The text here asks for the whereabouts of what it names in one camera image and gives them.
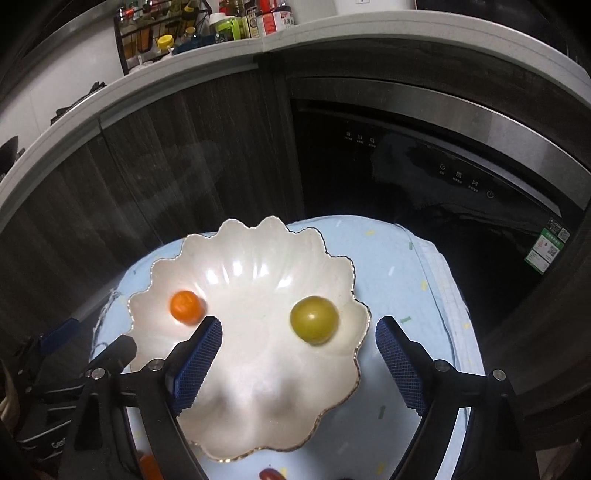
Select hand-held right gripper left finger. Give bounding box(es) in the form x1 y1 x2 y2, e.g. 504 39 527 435
65 316 223 480

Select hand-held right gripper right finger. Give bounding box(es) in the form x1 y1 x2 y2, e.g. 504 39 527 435
375 316 543 480

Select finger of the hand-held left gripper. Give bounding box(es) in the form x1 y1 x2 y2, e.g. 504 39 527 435
28 318 83 365
90 335 139 373

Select small orange mandarin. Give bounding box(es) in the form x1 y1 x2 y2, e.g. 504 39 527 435
169 290 207 326
139 455 162 480

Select white scalloped plate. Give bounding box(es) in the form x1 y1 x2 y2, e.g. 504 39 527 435
127 216 372 464

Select round green fruit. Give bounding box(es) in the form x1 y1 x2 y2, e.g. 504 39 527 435
289 296 341 347

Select light blue cloth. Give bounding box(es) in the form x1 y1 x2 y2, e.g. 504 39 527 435
90 215 485 480

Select dark wood cabinet door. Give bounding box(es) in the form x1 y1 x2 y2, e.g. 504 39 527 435
0 124 158 352
99 60 305 259

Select black built-in dishwasher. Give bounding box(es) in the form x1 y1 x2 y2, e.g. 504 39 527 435
281 76 591 416

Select green label sticker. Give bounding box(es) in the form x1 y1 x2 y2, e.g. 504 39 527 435
524 217 571 278

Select white kitchen countertop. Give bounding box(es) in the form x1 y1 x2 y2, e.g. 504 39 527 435
0 9 591 204

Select group of condiment bottles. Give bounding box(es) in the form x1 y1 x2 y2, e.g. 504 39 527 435
117 0 296 58

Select black wire spice rack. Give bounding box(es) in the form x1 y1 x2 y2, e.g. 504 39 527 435
113 0 218 77

